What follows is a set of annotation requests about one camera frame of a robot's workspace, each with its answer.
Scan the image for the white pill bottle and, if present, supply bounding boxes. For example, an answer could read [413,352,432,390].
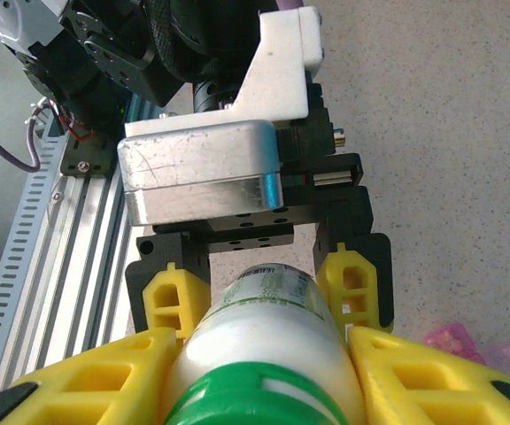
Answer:
[170,263,367,425]

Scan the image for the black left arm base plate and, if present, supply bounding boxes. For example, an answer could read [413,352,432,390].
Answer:
[59,130,121,179]

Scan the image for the green bottle cap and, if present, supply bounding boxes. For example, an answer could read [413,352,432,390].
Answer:
[164,360,349,425]

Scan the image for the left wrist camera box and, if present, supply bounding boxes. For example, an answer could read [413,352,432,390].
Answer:
[117,6,325,228]

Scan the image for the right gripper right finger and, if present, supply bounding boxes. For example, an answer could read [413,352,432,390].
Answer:
[347,326,510,425]

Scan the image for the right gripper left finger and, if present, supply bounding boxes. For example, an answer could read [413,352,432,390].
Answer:
[0,329,185,425]

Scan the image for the grey slotted cable duct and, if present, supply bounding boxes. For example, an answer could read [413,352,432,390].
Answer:
[0,132,68,395]

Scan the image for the pink clear pill organizer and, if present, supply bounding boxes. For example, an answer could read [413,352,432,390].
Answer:
[422,321,510,368]

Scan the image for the aluminium mounting rail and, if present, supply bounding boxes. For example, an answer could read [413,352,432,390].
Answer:
[0,97,158,390]

